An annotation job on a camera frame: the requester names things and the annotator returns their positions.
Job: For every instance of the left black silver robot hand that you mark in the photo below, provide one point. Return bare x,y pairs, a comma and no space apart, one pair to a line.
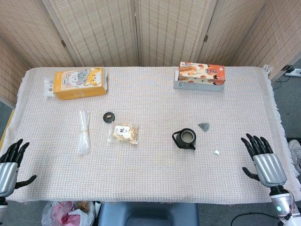
8,169

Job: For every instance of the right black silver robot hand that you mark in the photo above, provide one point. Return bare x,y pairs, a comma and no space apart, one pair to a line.
270,168

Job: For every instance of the small white tag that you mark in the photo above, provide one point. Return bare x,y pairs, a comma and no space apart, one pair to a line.
217,152

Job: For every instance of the grey triangular tea bag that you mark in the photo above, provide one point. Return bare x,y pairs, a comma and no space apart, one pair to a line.
203,126

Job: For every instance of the clear plastic bag red contents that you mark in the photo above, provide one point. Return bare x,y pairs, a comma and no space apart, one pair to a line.
63,214

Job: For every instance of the small black lid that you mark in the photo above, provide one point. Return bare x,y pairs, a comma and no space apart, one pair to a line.
106,118

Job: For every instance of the white sneaker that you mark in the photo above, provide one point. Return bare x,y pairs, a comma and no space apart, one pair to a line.
295,150

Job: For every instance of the bundle of clear plastic straws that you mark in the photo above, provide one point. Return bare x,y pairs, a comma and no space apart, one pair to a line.
84,141

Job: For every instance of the small white clear packet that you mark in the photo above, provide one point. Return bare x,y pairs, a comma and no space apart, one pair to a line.
48,87

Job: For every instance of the white power strip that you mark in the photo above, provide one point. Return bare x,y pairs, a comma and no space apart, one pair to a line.
295,72

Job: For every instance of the yellow cat print box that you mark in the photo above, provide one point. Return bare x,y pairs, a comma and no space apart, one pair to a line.
77,90

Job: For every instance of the orange biscuit box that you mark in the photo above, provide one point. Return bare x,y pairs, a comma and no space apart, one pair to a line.
200,77

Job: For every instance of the pink woven tablecloth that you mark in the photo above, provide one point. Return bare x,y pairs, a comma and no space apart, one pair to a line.
150,169

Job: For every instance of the clear snack packet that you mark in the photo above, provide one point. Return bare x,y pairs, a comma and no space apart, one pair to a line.
123,134

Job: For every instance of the blue chair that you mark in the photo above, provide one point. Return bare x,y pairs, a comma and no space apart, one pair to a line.
148,214

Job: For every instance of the woven bamboo folding screen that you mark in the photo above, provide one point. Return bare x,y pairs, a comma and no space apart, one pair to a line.
105,28

